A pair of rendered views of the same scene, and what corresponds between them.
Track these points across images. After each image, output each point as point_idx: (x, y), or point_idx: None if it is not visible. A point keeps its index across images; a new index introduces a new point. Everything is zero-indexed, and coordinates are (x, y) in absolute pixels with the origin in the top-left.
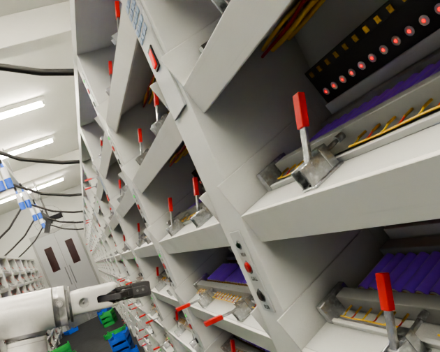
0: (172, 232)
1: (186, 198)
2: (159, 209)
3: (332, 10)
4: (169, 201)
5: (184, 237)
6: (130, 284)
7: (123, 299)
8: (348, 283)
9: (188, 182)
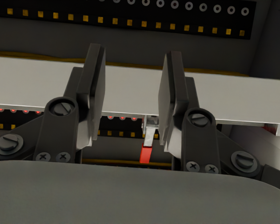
0: (144, 118)
1: (252, 128)
2: (278, 163)
3: None
4: (140, 158)
5: (8, 96)
6: (164, 146)
7: (38, 142)
8: None
9: (241, 139)
